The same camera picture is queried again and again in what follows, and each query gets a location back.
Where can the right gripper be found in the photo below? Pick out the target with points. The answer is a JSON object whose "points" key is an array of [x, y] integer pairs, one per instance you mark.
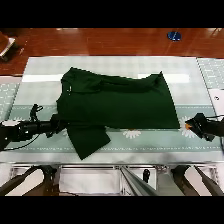
{"points": [[199, 125]]}

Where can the dark green T-shirt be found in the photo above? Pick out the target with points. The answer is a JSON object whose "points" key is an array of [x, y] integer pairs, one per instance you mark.
{"points": [[116, 103]]}

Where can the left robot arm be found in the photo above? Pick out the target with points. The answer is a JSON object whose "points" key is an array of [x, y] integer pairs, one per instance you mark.
{"points": [[23, 129]]}

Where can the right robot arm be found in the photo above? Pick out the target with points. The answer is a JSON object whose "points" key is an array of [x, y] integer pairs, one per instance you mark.
{"points": [[216, 128]]}

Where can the blue round disc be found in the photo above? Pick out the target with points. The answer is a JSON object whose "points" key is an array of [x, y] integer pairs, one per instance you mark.
{"points": [[174, 35]]}

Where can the silver frame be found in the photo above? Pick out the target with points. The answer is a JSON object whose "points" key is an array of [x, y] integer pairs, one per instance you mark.
{"points": [[100, 180]]}

